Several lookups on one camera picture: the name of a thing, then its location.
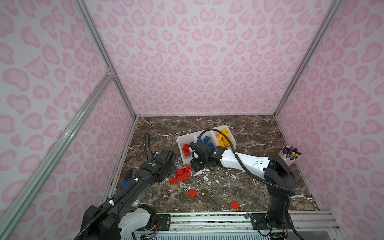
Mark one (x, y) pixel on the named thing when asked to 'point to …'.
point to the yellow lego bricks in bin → (223, 142)
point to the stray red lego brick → (192, 193)
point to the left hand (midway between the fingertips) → (172, 169)
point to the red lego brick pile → (183, 174)
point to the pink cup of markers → (289, 154)
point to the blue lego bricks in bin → (206, 139)
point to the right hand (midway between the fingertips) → (195, 164)
